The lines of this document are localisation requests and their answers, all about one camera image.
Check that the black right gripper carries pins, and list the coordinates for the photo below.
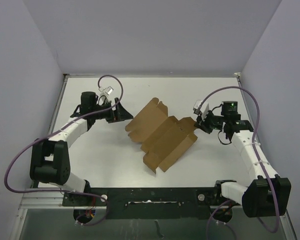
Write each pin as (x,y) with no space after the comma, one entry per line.
(204,126)

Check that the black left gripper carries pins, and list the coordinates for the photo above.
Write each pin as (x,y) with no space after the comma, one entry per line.
(120,114)

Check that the brown cardboard paper box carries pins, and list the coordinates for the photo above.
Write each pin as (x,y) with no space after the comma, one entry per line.
(163,138)

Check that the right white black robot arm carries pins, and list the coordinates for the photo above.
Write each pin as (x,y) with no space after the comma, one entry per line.
(268,193)

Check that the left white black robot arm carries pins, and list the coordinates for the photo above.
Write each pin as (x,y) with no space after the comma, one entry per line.
(50,158)

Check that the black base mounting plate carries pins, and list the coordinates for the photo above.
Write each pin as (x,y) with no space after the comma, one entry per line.
(146,203)

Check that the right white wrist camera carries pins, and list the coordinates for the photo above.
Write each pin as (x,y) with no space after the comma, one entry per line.
(201,109)

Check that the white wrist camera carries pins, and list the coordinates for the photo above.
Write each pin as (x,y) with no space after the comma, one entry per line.
(105,92)
(201,109)

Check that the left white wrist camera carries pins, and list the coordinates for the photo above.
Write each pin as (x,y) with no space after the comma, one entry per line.
(105,92)

